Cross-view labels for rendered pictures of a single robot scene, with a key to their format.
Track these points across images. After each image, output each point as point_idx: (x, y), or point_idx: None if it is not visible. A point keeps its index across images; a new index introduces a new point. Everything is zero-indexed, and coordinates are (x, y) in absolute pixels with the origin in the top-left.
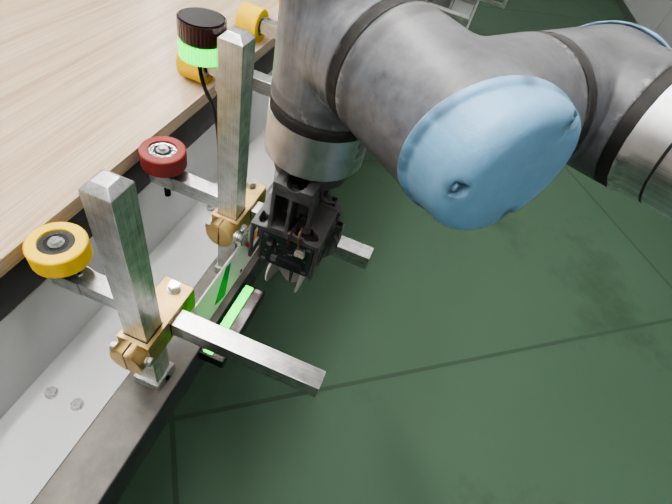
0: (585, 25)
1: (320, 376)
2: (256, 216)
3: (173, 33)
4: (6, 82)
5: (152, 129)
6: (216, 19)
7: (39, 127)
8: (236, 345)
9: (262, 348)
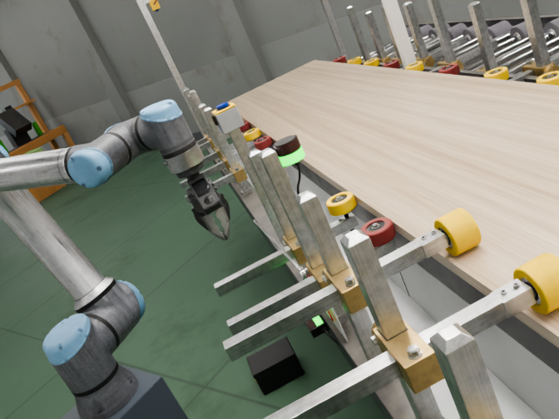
0: (95, 148)
1: (215, 286)
2: (209, 179)
3: None
4: (501, 165)
5: (403, 224)
6: (279, 144)
7: (437, 184)
8: (257, 263)
9: (246, 270)
